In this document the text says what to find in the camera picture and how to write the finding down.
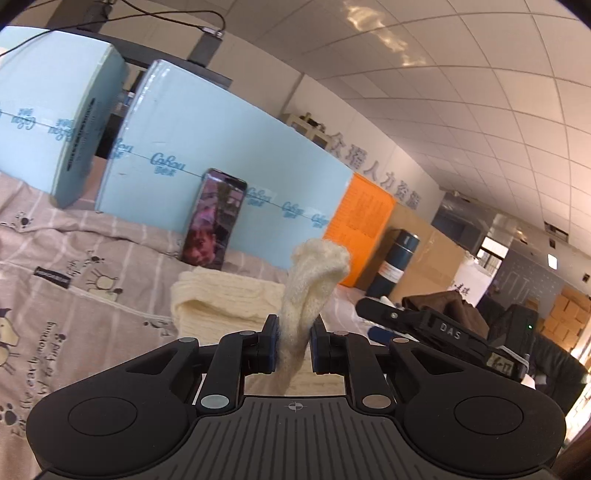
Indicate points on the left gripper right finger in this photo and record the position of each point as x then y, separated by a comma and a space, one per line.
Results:
353, 358

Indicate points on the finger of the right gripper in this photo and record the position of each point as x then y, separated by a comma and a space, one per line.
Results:
380, 313
382, 336

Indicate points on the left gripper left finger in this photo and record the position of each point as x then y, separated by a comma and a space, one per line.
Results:
227, 364

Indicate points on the cream knitted sweater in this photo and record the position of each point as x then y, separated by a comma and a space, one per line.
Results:
208, 304

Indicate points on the brown folded garment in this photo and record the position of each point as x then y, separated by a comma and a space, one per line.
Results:
451, 304

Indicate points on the dark blue vacuum bottle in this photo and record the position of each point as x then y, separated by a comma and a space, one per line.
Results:
394, 265

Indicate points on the brown cardboard box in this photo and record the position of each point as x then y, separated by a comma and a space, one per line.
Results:
433, 266

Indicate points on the orange printed box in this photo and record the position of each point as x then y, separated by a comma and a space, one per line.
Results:
359, 223

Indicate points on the smartphone with lit screen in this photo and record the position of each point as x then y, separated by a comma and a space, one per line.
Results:
215, 214

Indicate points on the cartoon print bed sheet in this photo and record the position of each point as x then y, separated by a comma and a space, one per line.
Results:
81, 292

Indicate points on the beige cabinet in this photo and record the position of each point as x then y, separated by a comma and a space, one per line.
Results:
309, 128

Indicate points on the large light blue carton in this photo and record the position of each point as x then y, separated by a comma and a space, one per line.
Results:
195, 159

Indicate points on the black power adapter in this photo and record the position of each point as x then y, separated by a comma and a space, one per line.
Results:
205, 49

